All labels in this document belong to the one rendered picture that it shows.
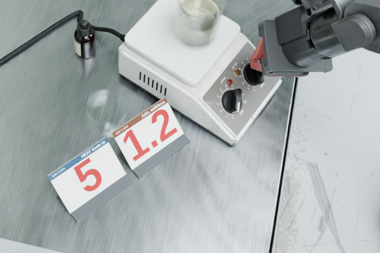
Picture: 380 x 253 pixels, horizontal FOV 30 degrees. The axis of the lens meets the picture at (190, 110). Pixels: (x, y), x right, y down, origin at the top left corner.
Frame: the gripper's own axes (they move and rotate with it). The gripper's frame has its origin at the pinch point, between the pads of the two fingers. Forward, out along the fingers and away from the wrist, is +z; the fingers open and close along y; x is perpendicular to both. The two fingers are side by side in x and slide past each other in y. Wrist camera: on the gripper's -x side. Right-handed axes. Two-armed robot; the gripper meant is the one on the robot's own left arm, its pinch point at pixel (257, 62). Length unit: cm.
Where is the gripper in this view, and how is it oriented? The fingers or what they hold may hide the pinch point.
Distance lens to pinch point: 97.8
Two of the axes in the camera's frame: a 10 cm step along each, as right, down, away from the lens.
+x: 1.0, 9.9, -1.3
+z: -4.9, 1.7, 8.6
